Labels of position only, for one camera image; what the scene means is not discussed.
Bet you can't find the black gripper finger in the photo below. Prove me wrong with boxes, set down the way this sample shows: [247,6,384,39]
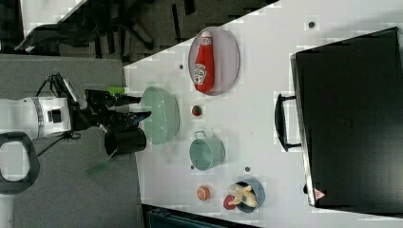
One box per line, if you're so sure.
[113,96,142,106]
[114,111,151,127]

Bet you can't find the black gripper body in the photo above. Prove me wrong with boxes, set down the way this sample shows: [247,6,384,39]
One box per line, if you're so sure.
[70,89,123,131]

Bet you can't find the black oven door handle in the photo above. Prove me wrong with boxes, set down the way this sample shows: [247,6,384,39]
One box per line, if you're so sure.
[275,94,301,151]

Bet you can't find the black toaster oven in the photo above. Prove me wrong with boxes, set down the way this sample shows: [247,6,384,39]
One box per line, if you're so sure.
[291,28,402,218]

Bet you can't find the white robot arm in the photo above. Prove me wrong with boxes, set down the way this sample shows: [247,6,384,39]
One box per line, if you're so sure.
[0,89,151,140]

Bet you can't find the black cylindrical cup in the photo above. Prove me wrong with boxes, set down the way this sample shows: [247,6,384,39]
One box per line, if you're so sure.
[105,128,146,157]

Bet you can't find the large mint green bowl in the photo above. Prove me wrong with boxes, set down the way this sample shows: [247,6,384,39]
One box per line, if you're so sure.
[141,86,180,145]

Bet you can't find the small red strawberry toy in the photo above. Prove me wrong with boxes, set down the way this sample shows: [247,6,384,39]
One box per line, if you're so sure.
[192,105,202,116]

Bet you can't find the black office chair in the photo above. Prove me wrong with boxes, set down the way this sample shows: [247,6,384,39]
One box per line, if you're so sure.
[13,0,154,53]

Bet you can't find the mint green mug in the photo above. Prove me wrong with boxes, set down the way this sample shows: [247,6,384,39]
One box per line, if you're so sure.
[189,131,225,171]

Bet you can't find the red ketchup bottle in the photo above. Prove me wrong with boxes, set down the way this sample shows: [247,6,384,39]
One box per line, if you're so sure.
[193,30,215,93]

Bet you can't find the dark teal bin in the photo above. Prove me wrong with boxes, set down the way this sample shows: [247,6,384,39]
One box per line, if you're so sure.
[142,203,259,228]

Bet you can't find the orange round toy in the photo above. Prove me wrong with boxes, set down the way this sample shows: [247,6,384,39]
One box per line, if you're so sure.
[197,185,211,201]

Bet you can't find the red round toy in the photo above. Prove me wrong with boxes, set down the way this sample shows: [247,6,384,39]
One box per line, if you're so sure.
[223,195,236,210]

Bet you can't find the beige plush toy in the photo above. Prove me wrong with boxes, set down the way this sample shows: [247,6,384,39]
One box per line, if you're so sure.
[228,184,257,207]

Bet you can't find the blue grey bowl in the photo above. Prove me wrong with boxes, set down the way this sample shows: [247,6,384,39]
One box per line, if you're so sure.
[237,179,265,213]

